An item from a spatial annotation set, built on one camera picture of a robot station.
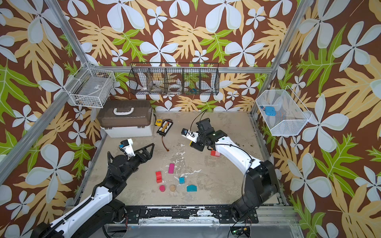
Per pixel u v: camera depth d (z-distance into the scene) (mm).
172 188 822
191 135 724
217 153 938
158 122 1113
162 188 819
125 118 932
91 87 861
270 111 858
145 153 691
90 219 505
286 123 801
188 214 750
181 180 856
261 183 431
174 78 973
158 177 873
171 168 908
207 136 639
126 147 690
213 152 968
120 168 586
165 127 1095
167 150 984
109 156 626
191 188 839
